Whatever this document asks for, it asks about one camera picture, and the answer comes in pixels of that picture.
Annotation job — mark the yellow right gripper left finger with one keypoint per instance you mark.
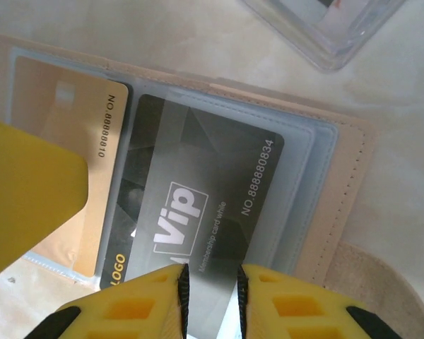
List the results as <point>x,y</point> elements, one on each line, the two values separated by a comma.
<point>134,290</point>

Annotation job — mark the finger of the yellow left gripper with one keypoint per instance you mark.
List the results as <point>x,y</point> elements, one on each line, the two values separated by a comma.
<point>28,190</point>

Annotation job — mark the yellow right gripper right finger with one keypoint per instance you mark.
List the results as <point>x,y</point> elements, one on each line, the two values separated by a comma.
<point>261,318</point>

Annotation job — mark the gold plastic card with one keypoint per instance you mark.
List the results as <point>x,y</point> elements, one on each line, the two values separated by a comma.
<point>92,116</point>

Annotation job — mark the black VIP membership card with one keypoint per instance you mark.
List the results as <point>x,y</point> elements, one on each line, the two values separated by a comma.
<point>205,169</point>

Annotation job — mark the beige leather card holder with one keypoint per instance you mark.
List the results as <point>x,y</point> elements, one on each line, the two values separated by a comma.
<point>350,176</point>

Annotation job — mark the clear plastic card box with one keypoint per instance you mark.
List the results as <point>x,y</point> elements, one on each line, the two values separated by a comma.
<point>304,28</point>

